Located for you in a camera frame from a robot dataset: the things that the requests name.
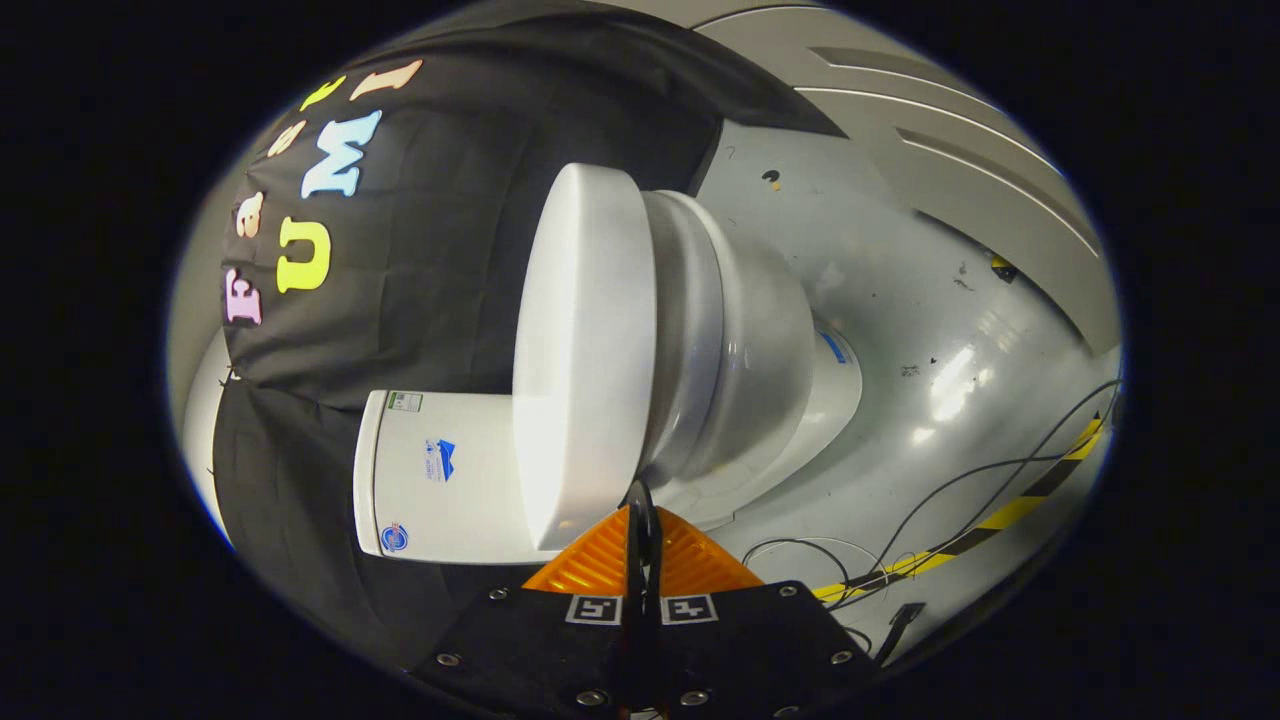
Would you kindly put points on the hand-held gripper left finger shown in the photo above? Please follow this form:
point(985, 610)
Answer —
point(540, 650)

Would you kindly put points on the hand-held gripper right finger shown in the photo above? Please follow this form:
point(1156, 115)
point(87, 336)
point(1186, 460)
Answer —
point(750, 650)

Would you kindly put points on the white toilet lid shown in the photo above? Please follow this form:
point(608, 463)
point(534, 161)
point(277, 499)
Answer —
point(580, 350)

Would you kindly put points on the white toilet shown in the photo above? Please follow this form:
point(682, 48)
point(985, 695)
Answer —
point(745, 340)

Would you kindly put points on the yellow black hazard tape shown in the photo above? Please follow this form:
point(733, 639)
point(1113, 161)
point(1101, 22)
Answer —
point(1005, 515)

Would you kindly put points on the black backdrop cloth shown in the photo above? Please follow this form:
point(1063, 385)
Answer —
point(430, 260)

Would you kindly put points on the white cabinet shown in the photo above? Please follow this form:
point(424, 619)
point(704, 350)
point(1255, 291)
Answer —
point(950, 130)

